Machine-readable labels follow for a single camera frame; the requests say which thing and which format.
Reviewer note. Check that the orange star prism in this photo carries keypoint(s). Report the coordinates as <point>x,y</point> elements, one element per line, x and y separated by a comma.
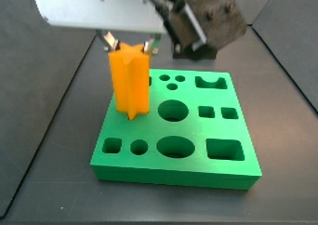
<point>130,71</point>

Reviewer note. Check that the silver metal gripper body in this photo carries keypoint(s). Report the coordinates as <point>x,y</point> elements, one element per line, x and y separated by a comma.
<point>119,15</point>

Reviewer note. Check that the green foam shape-sorter block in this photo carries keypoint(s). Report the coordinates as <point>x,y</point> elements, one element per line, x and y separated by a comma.
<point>190,142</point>

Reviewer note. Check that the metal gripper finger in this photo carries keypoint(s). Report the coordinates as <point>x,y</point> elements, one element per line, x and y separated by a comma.
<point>151,45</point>
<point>108,40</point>

